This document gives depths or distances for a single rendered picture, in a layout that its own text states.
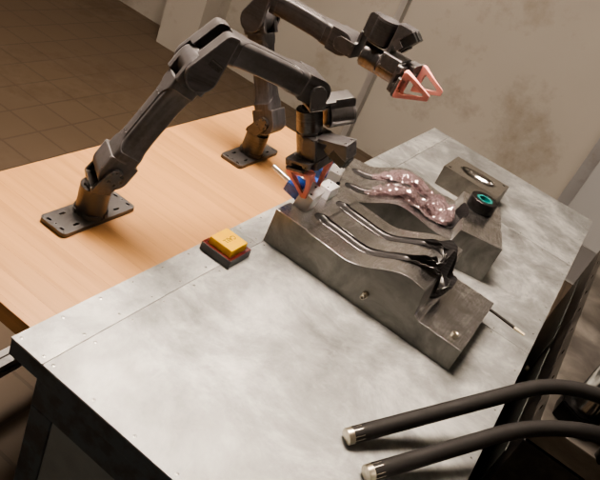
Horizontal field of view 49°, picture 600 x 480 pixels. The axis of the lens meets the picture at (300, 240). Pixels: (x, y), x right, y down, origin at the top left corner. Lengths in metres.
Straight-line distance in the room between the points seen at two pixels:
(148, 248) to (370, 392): 0.53
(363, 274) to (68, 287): 0.60
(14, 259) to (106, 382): 0.31
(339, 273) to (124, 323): 0.50
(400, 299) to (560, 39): 2.75
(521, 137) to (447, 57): 0.64
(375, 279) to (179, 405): 0.53
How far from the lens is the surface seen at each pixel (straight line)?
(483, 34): 4.05
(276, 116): 1.78
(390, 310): 1.42
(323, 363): 1.27
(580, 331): 1.93
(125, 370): 1.11
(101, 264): 1.30
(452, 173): 2.20
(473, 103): 4.09
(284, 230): 1.48
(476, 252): 1.77
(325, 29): 1.66
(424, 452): 1.17
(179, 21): 4.69
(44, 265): 1.27
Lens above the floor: 1.61
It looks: 31 degrees down
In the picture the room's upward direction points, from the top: 25 degrees clockwise
